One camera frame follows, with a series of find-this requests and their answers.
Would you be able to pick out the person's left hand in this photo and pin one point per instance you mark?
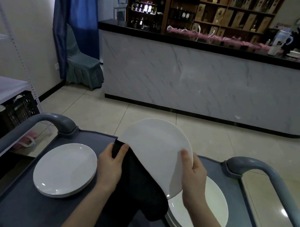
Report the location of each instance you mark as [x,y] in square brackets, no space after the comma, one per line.
[109,170]

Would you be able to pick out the person's right hand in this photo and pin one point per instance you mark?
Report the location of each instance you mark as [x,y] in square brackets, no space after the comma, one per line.
[194,184]

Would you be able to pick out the person's left thumb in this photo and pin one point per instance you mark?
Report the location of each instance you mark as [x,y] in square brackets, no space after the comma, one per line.
[122,151]

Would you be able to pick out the person's right thumb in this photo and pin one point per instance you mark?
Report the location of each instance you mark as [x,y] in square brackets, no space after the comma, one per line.
[187,161]

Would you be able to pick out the large white round plate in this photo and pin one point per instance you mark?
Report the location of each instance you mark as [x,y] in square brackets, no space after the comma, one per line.
[156,151]

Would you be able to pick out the black cleaning cloth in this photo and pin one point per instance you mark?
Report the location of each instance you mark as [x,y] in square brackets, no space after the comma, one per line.
[139,195]

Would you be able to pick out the person's left forearm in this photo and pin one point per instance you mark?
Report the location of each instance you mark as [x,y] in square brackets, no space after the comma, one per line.
[90,211]

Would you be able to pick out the grey service cart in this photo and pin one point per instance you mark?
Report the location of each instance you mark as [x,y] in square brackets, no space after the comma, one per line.
[85,142]

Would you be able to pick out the marble bar counter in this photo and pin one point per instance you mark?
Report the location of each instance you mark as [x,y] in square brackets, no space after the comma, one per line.
[212,81]

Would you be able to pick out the pink plastic basket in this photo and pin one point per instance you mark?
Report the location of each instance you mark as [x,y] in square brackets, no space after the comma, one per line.
[28,140]

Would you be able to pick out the chair with grey cover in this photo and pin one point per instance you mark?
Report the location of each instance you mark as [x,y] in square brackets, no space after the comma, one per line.
[82,64]

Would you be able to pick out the black plastic crate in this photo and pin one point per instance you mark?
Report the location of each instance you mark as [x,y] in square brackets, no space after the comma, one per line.
[19,112]

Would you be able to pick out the pink ribbon bundle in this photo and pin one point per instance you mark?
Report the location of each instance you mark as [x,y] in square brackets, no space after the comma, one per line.
[204,36]

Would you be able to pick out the dark wine bottle shelf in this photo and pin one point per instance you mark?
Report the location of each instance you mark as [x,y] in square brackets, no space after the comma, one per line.
[146,7]

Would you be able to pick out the white thermos jug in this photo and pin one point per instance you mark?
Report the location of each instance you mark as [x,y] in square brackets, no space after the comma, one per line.
[277,42]

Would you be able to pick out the white refrigerator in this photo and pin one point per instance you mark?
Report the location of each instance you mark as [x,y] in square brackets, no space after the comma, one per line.
[106,3]

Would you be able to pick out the small wooden wine rack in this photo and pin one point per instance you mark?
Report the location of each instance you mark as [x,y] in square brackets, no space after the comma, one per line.
[182,11]

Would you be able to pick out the blue curtain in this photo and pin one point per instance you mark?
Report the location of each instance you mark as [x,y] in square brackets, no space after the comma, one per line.
[75,8]

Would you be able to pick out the white cup with saucer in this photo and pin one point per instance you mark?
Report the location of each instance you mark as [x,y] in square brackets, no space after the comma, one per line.
[294,53]

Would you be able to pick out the wooden shelf with boxes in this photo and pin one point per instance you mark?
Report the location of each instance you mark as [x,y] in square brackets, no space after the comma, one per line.
[234,16]

